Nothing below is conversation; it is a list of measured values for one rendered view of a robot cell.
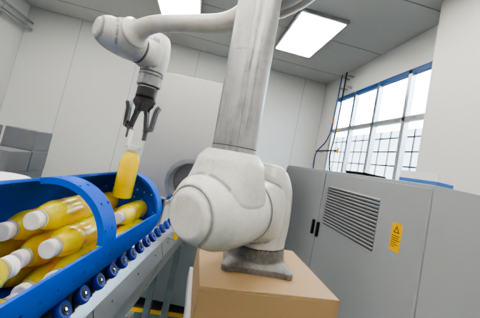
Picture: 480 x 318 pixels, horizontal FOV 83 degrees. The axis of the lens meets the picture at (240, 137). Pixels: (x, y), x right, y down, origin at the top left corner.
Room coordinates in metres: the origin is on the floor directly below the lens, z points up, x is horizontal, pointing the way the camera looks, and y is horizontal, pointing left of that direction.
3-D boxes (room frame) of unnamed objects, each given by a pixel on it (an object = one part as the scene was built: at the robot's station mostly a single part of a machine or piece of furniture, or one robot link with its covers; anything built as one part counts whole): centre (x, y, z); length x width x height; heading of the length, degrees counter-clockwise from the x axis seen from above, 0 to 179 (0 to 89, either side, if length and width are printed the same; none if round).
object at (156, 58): (1.02, 0.39, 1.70); 0.13 x 0.11 x 0.16; 147
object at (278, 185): (0.77, -0.10, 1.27); 0.18 x 0.16 x 0.22; 148
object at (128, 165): (1.03, 0.38, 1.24); 0.07 x 0.07 x 0.19
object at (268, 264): (0.80, -0.11, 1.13); 0.22 x 0.18 x 0.06; 3
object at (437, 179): (1.59, -1.11, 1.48); 0.24 x 0.12 x 0.08; 16
